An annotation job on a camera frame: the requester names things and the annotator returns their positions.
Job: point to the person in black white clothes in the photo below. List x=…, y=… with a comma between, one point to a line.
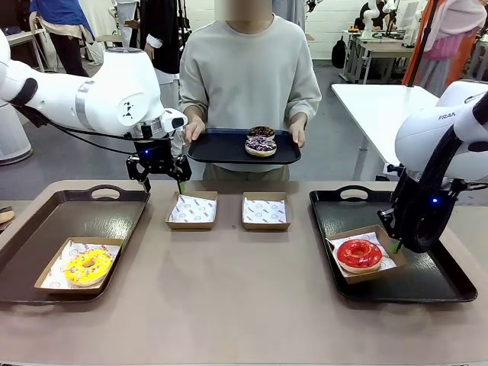
x=160, y=34

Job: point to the grey background table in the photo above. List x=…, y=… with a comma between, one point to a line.
x=381, y=49

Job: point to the brown cardboard food box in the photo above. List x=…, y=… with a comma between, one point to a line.
x=68, y=290
x=190, y=225
x=368, y=276
x=267, y=226

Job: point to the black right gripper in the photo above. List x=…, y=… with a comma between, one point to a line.
x=436, y=204

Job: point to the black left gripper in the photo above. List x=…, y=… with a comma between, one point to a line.
x=152, y=158

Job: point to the yellow sprinkled donut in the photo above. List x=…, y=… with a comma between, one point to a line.
x=76, y=272

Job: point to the person's right hand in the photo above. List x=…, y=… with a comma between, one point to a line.
x=194, y=129

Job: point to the white printed paper liner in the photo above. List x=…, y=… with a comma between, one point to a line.
x=74, y=249
x=265, y=211
x=388, y=263
x=192, y=209

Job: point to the tan round pastry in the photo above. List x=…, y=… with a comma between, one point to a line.
x=5, y=217

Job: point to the black slanted pole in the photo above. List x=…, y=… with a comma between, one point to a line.
x=421, y=45

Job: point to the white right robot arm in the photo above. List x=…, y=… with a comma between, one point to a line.
x=427, y=137

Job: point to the dark navy tray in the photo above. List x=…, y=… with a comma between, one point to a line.
x=221, y=146

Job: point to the person's right forearm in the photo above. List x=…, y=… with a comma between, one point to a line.
x=192, y=103

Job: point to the white table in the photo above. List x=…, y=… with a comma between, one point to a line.
x=381, y=110

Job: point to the chocolate donut orange sprinkles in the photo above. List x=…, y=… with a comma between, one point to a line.
x=253, y=132

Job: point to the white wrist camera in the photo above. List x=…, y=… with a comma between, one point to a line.
x=173, y=122

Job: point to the person's left hand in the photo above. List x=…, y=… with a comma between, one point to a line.
x=298, y=131

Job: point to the red glazed donut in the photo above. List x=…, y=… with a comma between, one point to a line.
x=345, y=255

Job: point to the person in beige sweater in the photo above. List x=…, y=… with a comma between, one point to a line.
x=248, y=76

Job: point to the pink orange garment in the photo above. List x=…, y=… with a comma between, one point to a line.
x=450, y=42

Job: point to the person's left forearm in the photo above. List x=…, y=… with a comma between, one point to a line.
x=305, y=104

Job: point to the black backpack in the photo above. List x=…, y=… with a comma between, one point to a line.
x=338, y=53

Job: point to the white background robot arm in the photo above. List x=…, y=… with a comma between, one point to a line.
x=370, y=17

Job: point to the person in blue top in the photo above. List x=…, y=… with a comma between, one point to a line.
x=65, y=15

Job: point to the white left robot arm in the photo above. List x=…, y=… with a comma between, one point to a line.
x=114, y=87

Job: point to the white cylindrical pedestal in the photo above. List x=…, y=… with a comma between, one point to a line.
x=11, y=137

